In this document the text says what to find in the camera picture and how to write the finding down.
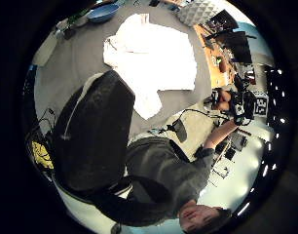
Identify white cloth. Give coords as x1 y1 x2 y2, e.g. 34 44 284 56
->
102 13 199 121

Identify wooden desk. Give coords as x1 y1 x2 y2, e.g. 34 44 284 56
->
193 22 238 90

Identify white marker cube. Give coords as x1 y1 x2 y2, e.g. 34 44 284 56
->
252 91 270 118

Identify grey textured foam panel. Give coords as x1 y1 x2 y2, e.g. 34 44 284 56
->
176 0 223 27

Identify black monitor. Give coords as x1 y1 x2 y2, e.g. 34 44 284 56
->
205 9 254 64

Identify black cable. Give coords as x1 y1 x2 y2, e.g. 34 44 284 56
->
157 108 235 144

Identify the person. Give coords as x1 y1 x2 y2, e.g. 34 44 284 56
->
125 136 234 234

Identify blue bowl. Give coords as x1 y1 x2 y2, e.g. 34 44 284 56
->
86 3 121 24

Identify black bag with yellow print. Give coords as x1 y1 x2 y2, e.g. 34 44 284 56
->
25 128 56 176

